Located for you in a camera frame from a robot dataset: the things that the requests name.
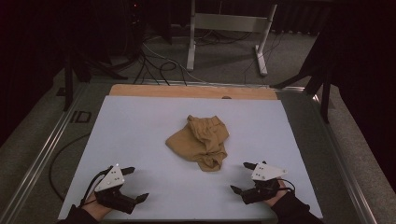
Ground white floor cable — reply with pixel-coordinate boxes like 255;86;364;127
142;41;207;84

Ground left hand-held gripper cable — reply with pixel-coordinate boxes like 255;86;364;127
78;167;114;208

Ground black looped floor cable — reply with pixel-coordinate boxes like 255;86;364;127
158;61;189;87

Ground hand-held gripper cable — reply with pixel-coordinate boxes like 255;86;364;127
278;177;296;194
78;167;114;208

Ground person's left hand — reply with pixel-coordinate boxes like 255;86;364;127
81;191;113;220

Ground person's right hand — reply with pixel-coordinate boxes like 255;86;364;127
262;177;290;208

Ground white table mat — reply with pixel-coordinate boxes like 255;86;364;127
58;95;323;220

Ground white metal stand frame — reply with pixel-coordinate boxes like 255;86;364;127
186;0;278;77

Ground black curved floor cable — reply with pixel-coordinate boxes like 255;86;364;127
48;133;92;202

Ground aluminium floor rail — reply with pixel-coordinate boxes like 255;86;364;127
90;77;306;91
0;83;89;224
276;87;378;224

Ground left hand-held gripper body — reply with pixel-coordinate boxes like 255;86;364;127
92;163;138;216

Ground right hand-held gripper cable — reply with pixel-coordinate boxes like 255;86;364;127
278;177;296;194

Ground black metal stand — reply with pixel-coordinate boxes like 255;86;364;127
270;31;332;124
64;55;129;112

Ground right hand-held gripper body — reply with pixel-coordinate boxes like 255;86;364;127
241;161;288;205

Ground tan children's pants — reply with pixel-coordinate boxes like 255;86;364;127
164;114;231;172

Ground dark equipment rack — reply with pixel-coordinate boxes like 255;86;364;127
118;0;148;59

